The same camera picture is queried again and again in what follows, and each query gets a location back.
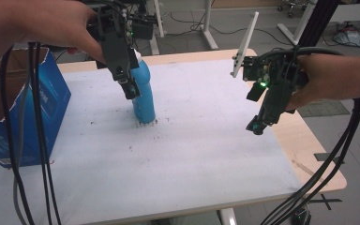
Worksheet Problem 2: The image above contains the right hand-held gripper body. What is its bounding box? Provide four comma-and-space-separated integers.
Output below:
230, 11, 310, 126

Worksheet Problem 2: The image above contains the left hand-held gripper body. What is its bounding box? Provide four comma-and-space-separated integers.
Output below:
87, 0, 158, 83

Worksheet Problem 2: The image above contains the blue plastic bottle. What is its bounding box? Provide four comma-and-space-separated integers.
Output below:
129, 50, 157, 125

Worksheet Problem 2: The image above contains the blue cardboard box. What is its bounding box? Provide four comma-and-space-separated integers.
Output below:
0, 46, 72, 170

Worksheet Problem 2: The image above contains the person's right hand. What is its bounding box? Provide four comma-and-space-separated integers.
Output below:
285, 54, 341, 111

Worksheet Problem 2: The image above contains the person's left hand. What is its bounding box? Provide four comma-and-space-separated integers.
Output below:
22, 0, 107, 64

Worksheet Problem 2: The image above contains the white desk leg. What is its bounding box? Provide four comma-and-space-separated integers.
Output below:
149, 0, 166, 56
200, 0, 219, 51

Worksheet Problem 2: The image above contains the dark floor mat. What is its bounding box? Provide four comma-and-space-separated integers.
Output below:
296, 99, 351, 118

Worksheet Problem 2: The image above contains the white table mat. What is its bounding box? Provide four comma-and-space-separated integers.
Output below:
0, 58, 304, 225

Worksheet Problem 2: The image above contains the grey cloth bundle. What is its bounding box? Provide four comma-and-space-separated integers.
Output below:
333, 27, 360, 48

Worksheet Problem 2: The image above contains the black floor tape cross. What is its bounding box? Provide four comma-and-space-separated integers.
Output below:
308, 193, 343, 211

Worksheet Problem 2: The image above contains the white desk frame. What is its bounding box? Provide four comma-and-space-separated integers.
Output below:
277, 0, 360, 46

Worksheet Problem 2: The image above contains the black stand post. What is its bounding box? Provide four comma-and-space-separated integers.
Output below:
297, 0, 341, 49

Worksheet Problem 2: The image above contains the black cable bundle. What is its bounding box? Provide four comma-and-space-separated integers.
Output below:
259, 46, 360, 225

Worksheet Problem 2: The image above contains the grey cable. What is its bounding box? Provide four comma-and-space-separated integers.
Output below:
11, 71, 32, 225

